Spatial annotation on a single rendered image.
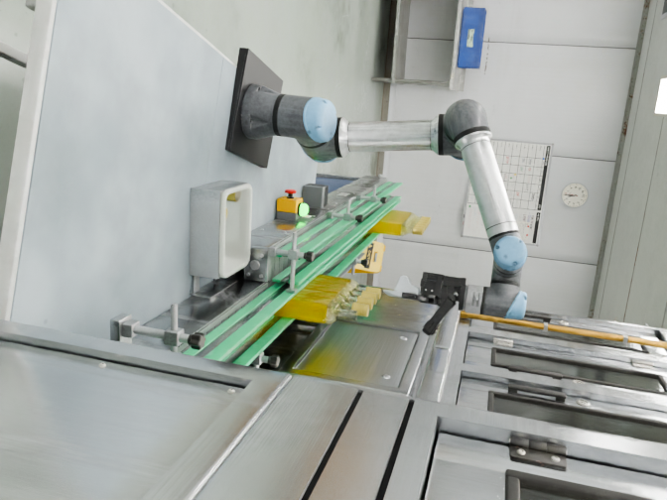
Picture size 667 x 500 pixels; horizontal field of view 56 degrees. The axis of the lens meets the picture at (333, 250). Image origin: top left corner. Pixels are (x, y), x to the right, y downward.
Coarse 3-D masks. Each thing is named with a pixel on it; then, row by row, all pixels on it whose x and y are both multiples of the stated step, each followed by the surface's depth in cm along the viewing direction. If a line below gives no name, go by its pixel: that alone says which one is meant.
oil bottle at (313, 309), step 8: (296, 296) 171; (304, 296) 172; (288, 304) 169; (296, 304) 168; (304, 304) 168; (312, 304) 167; (320, 304) 167; (328, 304) 167; (336, 304) 169; (280, 312) 170; (288, 312) 170; (296, 312) 169; (304, 312) 168; (312, 312) 168; (320, 312) 167; (328, 312) 167; (336, 312) 167; (312, 320) 168; (320, 320) 168; (328, 320) 167
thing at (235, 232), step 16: (224, 192) 149; (240, 192) 164; (224, 208) 149; (240, 208) 165; (224, 224) 150; (240, 224) 166; (224, 240) 151; (240, 240) 167; (224, 256) 168; (240, 256) 168; (224, 272) 154
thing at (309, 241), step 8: (384, 184) 326; (392, 184) 330; (400, 184) 330; (376, 192) 296; (384, 192) 296; (360, 200) 269; (368, 200) 272; (344, 208) 247; (352, 208) 250; (360, 208) 250; (368, 208) 255; (320, 224) 214; (328, 224) 217; (336, 224) 216; (344, 224) 218; (312, 232) 202; (320, 232) 204; (328, 232) 203; (336, 232) 208; (304, 240) 191; (312, 240) 191; (320, 240) 192; (288, 248) 179; (296, 248) 181; (304, 248) 180; (312, 248) 182; (280, 256) 173
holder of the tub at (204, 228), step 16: (192, 192) 150; (208, 192) 149; (192, 208) 151; (208, 208) 150; (192, 224) 152; (208, 224) 151; (192, 240) 153; (208, 240) 152; (192, 256) 154; (208, 256) 153; (192, 272) 155; (208, 272) 154; (208, 288) 162; (224, 288) 163
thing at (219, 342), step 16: (352, 240) 236; (336, 256) 212; (320, 272) 194; (272, 288) 173; (256, 304) 159; (272, 304) 160; (240, 320) 148; (256, 320) 148; (208, 336) 137; (224, 336) 138; (240, 336) 138; (192, 352) 128; (208, 352) 129; (224, 352) 129
